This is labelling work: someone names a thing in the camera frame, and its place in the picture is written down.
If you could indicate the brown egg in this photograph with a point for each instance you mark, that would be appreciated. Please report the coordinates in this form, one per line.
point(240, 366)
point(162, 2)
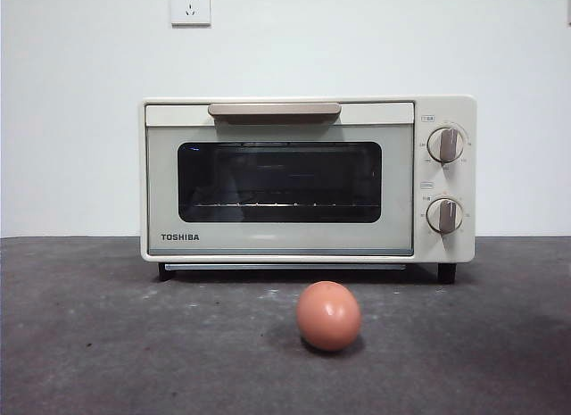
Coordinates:
point(328, 317)

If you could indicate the metal crumb tray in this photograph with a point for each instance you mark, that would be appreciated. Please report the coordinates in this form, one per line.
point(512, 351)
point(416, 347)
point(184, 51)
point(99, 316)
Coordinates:
point(285, 267)

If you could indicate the black oven foot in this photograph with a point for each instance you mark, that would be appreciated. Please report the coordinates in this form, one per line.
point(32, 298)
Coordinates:
point(166, 272)
point(446, 273)

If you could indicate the cream Toshiba toaster oven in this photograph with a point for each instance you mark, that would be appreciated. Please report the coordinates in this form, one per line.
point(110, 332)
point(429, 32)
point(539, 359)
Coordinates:
point(450, 111)

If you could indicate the cream timer knob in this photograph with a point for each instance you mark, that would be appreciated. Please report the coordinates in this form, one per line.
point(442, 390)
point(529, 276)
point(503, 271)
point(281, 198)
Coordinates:
point(445, 215)

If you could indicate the cream temperature knob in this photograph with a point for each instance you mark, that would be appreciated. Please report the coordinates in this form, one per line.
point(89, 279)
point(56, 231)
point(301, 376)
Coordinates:
point(446, 145)

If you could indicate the white wall socket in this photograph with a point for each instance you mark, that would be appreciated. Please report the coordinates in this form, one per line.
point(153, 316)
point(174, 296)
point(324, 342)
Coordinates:
point(191, 6)

